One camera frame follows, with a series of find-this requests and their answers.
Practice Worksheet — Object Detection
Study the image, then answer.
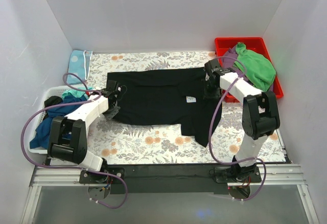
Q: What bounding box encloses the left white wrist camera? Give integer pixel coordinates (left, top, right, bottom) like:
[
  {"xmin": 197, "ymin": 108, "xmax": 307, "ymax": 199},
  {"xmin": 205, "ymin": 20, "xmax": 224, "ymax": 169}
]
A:
[{"xmin": 86, "ymin": 89, "xmax": 102, "ymax": 97}]

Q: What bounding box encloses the purple t-shirt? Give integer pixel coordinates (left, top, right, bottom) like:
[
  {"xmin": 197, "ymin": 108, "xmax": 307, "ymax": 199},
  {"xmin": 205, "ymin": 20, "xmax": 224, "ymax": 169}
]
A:
[{"xmin": 221, "ymin": 46, "xmax": 273, "ymax": 91}]

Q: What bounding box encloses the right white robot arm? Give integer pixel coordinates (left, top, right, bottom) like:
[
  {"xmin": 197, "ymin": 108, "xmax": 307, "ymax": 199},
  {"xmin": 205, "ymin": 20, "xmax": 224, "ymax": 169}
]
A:
[{"xmin": 204, "ymin": 59, "xmax": 280, "ymax": 182}]

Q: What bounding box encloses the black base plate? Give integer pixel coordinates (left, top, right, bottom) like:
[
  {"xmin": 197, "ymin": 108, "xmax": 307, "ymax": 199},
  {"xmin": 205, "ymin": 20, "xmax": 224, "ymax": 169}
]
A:
[{"xmin": 79, "ymin": 164, "xmax": 264, "ymax": 194}]

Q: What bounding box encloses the blue t-shirt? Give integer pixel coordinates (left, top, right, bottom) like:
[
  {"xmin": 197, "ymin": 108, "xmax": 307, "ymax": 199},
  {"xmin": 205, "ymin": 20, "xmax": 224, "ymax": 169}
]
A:
[{"xmin": 30, "ymin": 95, "xmax": 87, "ymax": 149}]

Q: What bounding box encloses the red plastic bin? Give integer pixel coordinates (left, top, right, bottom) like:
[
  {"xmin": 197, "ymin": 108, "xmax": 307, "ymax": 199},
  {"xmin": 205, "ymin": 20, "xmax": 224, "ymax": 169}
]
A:
[{"xmin": 215, "ymin": 37, "xmax": 284, "ymax": 103}]

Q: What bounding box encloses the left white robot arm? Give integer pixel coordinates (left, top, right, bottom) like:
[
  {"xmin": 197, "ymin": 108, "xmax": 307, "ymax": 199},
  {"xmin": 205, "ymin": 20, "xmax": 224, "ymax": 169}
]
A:
[{"xmin": 48, "ymin": 80, "xmax": 127, "ymax": 183}]

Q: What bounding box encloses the aluminium mounting rail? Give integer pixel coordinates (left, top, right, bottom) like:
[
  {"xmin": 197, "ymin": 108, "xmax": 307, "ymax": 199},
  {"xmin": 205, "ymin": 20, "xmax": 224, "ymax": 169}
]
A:
[{"xmin": 30, "ymin": 163, "xmax": 319, "ymax": 223}]

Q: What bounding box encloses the floral table mat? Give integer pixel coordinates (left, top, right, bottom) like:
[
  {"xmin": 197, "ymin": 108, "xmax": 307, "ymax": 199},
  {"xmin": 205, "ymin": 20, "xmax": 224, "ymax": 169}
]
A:
[{"xmin": 50, "ymin": 51, "xmax": 287, "ymax": 165}]

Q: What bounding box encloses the teal t-shirt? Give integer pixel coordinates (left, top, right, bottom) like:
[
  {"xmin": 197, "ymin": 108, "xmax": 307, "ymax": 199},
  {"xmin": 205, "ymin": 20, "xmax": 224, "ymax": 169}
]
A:
[{"xmin": 61, "ymin": 89, "xmax": 88, "ymax": 99}]

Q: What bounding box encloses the blue polka dot cloth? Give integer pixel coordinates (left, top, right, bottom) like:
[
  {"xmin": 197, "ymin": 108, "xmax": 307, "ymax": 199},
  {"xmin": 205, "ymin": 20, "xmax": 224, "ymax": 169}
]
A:
[{"xmin": 68, "ymin": 50, "xmax": 93, "ymax": 81}]

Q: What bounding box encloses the green t-shirt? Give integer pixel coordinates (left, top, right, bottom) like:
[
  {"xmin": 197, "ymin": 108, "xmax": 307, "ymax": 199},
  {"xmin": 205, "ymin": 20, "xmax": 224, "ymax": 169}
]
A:
[{"xmin": 233, "ymin": 42, "xmax": 276, "ymax": 92}]

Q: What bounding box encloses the black t-shirt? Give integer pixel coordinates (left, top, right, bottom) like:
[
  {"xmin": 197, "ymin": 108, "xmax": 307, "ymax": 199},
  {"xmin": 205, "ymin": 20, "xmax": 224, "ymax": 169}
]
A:
[{"xmin": 107, "ymin": 68, "xmax": 222, "ymax": 147}]

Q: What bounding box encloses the white laundry basket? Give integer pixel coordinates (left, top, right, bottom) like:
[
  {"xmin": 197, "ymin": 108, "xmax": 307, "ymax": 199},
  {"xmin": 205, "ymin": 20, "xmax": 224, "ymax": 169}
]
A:
[{"xmin": 28, "ymin": 86, "xmax": 85, "ymax": 154}]

